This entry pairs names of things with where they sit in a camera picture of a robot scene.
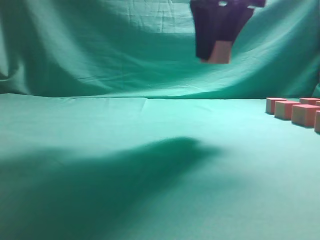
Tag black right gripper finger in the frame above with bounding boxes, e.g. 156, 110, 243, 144
189, 2, 227, 60
226, 4, 254, 60

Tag green cloth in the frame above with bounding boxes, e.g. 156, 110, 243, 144
0, 0, 320, 240

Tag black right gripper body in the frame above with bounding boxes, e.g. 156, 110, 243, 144
195, 0, 266, 8

